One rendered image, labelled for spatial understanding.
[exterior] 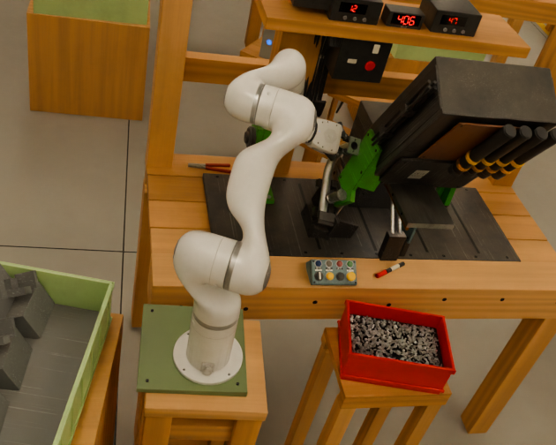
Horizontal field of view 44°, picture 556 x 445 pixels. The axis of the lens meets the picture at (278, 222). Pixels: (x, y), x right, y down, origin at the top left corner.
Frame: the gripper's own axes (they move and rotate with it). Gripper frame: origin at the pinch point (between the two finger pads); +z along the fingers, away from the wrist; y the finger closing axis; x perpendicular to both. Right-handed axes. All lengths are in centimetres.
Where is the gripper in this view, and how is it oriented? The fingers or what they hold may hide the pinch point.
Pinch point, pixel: (349, 146)
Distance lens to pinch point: 223.3
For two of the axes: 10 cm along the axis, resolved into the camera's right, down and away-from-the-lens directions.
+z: 8.4, 2.5, 4.7
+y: 2.1, -9.7, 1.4
